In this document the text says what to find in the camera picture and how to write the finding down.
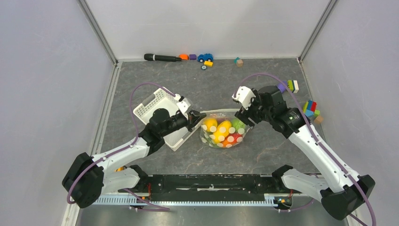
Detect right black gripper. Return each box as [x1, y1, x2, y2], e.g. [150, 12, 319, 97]
[234, 89, 273, 129]

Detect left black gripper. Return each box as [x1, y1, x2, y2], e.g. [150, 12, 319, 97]
[160, 109, 206, 137]

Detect yellow toy lemon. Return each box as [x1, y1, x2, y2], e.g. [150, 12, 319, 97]
[201, 118, 218, 133]

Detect clear zip top bag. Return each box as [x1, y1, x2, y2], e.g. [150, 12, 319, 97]
[200, 109, 250, 148]

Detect yellow toy mango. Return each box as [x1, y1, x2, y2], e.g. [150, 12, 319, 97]
[211, 120, 232, 144]

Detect green toy pepper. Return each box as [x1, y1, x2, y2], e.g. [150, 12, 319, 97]
[231, 118, 246, 131]

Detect orange toy pumpkin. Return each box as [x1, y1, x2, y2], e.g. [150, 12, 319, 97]
[216, 139, 235, 148]

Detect red orange toy chili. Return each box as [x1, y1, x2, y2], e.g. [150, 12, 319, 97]
[226, 133, 243, 145]

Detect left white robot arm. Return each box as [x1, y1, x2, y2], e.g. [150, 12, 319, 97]
[62, 108, 206, 208]

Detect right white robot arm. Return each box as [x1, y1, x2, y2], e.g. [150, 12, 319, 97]
[232, 86, 375, 220]

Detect purple toy eggplant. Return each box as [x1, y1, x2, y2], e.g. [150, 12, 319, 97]
[277, 81, 288, 93]

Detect green white brick stack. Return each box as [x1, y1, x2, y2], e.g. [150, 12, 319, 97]
[287, 80, 299, 93]

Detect white perforated plastic basket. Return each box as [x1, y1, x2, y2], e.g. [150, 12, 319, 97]
[133, 88, 200, 151]

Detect multicolour brick stack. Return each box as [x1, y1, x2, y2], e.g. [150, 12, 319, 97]
[303, 100, 320, 118]

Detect small wooden cube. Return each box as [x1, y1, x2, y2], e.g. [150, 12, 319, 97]
[313, 115, 324, 124]

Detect teal and wood cubes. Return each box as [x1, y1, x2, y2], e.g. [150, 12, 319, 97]
[234, 57, 243, 67]

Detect yellow toy brick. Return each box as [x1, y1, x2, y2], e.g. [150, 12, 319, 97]
[204, 61, 213, 67]

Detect orange toy piece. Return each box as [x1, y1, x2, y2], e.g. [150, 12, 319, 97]
[179, 54, 190, 60]

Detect blue toy car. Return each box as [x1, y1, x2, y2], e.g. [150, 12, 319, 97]
[197, 53, 214, 63]

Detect black microphone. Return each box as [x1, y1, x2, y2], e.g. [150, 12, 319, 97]
[144, 53, 182, 62]

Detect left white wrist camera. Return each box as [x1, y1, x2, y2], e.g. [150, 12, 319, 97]
[174, 94, 192, 119]

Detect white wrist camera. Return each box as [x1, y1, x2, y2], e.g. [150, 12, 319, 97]
[232, 86, 255, 110]
[174, 94, 192, 119]

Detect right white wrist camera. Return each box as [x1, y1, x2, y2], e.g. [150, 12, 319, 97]
[232, 86, 255, 110]

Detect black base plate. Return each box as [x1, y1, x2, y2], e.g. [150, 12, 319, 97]
[131, 174, 291, 201]

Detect white cable duct rail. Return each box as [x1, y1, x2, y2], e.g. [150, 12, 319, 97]
[93, 194, 278, 207]

